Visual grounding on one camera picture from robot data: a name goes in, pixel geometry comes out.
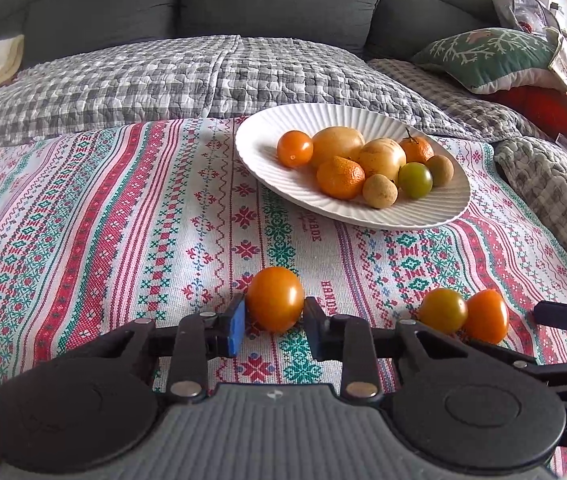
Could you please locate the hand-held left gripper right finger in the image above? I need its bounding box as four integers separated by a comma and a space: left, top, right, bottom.
304, 297, 469, 402

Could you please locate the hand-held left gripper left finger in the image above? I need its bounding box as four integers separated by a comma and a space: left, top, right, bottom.
76, 294, 247, 402

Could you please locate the round orange tomato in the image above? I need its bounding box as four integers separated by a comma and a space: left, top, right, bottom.
276, 130, 315, 169
245, 266, 306, 334

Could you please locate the oval orange tomato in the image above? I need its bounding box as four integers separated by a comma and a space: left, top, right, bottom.
463, 288, 510, 345

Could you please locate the white ribbed plate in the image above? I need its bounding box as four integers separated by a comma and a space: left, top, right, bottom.
234, 103, 471, 232

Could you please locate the tan longan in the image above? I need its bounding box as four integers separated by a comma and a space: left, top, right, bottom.
362, 174, 398, 209
424, 154, 455, 188

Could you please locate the small stemless tangerine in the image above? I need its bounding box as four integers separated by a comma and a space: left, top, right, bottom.
316, 156, 367, 201

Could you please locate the green tomato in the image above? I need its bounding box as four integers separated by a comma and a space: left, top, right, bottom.
398, 162, 434, 199

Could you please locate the tangerine with stem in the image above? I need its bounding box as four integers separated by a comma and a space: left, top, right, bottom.
399, 127, 435, 165

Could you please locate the green-orange tomato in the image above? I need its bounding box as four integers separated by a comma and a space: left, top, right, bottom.
417, 288, 469, 335

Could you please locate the beige grey checkered blanket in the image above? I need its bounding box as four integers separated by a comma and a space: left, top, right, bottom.
367, 58, 567, 291

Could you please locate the red green patterned tablecloth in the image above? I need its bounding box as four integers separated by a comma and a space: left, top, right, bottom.
0, 116, 567, 476

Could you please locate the round yellow fruit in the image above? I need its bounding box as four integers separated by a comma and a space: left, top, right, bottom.
311, 126, 366, 170
356, 138, 407, 183

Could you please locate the red cushion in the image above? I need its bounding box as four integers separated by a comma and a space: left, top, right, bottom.
483, 86, 567, 141

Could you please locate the grey checkered quilt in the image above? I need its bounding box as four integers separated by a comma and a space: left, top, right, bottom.
0, 35, 464, 158

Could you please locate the green white patterned pillow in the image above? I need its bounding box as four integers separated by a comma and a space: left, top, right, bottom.
412, 27, 564, 95

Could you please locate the grey patterned bag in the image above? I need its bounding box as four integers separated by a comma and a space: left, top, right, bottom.
491, 0, 559, 36

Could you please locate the dark grey sofa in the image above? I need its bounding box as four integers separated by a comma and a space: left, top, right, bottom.
0, 0, 501, 68

